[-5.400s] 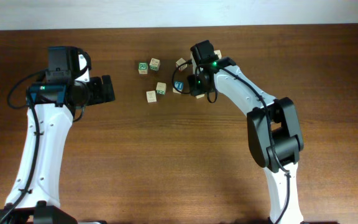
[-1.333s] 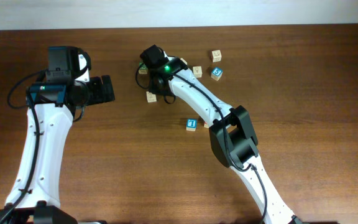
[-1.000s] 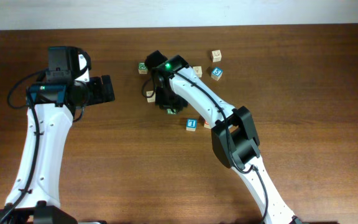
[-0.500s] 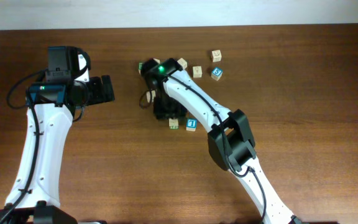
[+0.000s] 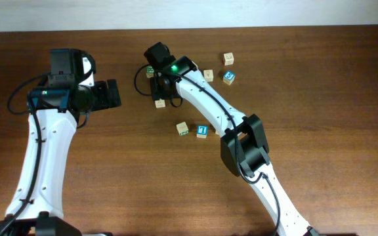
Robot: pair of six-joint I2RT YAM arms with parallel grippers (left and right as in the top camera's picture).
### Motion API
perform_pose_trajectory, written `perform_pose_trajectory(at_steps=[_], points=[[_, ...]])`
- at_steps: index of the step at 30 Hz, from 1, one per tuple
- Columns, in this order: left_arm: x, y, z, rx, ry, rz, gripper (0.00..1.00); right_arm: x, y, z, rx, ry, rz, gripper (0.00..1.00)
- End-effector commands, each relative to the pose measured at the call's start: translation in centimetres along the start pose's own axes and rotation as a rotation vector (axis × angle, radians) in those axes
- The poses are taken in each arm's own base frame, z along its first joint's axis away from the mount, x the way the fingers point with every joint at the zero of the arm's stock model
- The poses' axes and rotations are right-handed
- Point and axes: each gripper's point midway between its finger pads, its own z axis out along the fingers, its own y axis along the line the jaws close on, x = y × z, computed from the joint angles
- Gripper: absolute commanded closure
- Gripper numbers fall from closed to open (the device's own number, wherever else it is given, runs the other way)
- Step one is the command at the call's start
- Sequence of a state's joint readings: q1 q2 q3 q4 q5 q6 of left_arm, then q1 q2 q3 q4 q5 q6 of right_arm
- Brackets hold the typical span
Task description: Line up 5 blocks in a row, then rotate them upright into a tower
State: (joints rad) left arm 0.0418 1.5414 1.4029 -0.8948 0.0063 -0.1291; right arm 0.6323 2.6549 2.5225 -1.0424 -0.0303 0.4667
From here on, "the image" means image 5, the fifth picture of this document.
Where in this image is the wooden block red U side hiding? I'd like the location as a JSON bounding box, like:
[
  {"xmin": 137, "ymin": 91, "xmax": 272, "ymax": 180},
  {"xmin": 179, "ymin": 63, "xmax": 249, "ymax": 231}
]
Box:
[{"xmin": 154, "ymin": 99, "xmax": 165, "ymax": 108}]

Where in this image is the green N wooden block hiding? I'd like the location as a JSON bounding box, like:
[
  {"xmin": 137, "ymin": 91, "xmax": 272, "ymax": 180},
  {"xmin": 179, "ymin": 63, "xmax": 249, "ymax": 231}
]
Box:
[{"xmin": 176, "ymin": 122, "xmax": 189, "ymax": 136}]

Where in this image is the blue I wooden block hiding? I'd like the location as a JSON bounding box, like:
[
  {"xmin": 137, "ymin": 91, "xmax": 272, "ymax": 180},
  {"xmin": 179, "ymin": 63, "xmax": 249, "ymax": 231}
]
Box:
[{"xmin": 196, "ymin": 125, "xmax": 209, "ymax": 138}]

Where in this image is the blue 5 wooden block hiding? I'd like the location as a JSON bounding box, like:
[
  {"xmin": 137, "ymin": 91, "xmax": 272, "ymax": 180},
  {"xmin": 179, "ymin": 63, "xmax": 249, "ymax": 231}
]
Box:
[{"xmin": 222, "ymin": 71, "xmax": 236, "ymax": 85}]

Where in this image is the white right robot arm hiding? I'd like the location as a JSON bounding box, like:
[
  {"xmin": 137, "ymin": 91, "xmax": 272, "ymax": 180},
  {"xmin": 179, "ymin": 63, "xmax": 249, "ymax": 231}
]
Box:
[{"xmin": 146, "ymin": 56, "xmax": 318, "ymax": 235}]

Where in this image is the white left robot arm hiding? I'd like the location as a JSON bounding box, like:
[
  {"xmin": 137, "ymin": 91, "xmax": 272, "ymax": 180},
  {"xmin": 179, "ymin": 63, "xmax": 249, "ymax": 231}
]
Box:
[{"xmin": 0, "ymin": 49, "xmax": 121, "ymax": 235}]

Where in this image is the green R wooden block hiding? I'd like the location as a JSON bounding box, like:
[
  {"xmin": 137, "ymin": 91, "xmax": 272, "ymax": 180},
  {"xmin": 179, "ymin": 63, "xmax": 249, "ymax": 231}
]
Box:
[{"xmin": 146, "ymin": 66, "xmax": 154, "ymax": 78}]

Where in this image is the wooden M block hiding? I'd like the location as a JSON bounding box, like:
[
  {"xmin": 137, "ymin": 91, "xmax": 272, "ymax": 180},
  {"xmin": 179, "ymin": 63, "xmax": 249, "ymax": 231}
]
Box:
[{"xmin": 203, "ymin": 69, "xmax": 214, "ymax": 82}]

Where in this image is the plain wooden K block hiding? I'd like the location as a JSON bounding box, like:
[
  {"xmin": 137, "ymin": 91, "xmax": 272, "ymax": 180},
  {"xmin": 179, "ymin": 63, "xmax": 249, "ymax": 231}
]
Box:
[{"xmin": 223, "ymin": 52, "xmax": 234, "ymax": 66}]

